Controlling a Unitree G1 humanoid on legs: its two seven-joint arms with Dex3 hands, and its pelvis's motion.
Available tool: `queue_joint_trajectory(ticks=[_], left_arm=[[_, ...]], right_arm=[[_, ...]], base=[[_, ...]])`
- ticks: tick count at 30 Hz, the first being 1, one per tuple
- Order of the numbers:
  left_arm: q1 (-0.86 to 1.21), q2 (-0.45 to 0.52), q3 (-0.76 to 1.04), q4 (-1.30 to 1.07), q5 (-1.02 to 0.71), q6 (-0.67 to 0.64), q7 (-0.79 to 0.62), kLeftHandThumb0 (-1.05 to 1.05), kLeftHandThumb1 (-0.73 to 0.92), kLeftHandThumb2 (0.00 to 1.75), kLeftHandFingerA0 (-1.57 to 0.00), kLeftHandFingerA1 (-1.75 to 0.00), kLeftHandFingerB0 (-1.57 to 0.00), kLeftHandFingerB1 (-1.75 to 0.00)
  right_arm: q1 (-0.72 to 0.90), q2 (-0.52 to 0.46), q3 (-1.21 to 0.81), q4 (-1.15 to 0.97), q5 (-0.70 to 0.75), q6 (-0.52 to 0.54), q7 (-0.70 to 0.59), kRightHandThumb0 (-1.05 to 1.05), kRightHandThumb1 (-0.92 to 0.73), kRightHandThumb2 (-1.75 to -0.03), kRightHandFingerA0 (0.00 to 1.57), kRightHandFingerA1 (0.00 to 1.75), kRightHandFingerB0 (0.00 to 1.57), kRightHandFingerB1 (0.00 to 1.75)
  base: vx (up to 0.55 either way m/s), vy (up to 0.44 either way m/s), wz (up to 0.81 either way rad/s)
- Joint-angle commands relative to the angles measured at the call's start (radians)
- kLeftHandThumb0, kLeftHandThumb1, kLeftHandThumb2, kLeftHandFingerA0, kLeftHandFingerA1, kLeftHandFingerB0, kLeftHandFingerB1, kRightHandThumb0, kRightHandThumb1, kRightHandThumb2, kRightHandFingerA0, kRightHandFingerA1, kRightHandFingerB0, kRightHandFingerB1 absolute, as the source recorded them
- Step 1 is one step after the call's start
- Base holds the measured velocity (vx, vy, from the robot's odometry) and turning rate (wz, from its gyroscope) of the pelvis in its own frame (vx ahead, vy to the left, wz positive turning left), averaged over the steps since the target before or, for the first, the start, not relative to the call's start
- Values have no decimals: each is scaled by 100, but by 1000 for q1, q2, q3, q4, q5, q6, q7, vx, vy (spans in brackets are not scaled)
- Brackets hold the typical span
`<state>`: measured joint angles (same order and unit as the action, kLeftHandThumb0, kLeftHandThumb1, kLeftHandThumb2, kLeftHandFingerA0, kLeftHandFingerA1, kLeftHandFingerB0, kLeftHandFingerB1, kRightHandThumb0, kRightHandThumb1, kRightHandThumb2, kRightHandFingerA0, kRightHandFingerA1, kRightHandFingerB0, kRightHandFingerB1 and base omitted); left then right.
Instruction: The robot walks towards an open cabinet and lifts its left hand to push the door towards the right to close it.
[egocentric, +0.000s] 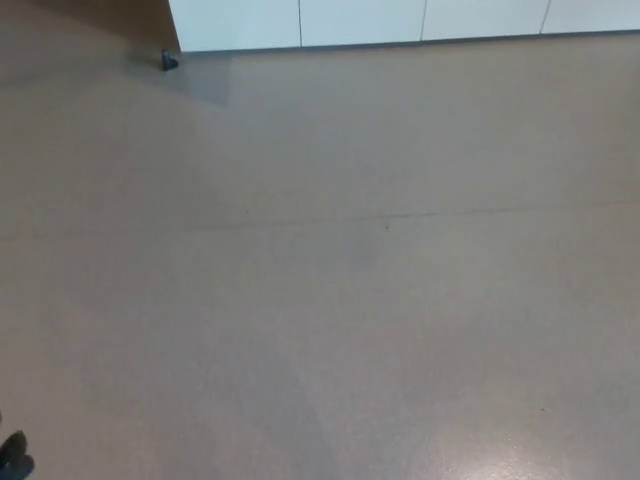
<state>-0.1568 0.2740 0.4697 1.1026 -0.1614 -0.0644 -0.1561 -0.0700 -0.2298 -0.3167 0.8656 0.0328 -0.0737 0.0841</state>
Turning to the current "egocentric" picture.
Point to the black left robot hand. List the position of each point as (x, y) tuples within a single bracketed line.
[(14, 457)]

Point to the black round door stop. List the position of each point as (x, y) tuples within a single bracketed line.
[(168, 60)]

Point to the white locker door 2D04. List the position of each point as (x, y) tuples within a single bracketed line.
[(235, 22)]

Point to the white unmarked locker door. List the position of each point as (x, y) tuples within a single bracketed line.
[(595, 14), (485, 17)]

